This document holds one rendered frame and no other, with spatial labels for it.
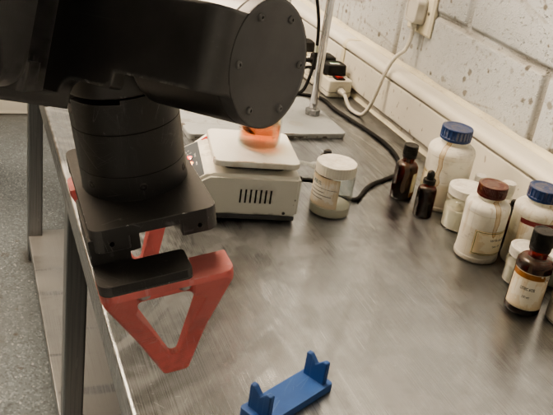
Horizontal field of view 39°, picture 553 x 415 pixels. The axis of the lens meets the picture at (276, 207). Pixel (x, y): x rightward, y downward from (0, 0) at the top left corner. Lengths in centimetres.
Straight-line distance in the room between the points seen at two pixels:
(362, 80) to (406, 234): 59
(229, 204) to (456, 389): 41
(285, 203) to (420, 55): 56
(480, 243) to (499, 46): 40
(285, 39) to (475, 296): 72
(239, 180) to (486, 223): 33
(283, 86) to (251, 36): 4
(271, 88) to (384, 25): 134
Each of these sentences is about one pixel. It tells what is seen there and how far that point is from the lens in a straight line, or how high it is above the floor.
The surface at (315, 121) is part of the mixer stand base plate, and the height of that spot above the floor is 76.
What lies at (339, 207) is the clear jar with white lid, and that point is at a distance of 113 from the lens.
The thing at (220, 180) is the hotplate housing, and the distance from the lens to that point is 106.
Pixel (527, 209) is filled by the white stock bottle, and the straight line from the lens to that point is 110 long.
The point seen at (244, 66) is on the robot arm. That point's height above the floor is 116.
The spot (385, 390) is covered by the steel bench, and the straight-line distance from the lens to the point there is 83.
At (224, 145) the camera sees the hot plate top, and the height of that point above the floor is 84.
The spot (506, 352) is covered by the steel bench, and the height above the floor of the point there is 75.
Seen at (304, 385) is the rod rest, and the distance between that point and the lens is 80.
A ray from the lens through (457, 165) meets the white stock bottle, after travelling 121.
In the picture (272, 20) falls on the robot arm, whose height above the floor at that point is 117.
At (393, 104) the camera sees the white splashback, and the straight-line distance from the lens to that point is 155.
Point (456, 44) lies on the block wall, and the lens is 146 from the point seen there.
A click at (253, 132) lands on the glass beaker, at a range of 109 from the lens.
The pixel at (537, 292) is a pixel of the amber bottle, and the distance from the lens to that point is 101.
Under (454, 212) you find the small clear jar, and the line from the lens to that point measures 117.
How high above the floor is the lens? 125
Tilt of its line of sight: 26 degrees down
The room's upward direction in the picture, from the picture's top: 9 degrees clockwise
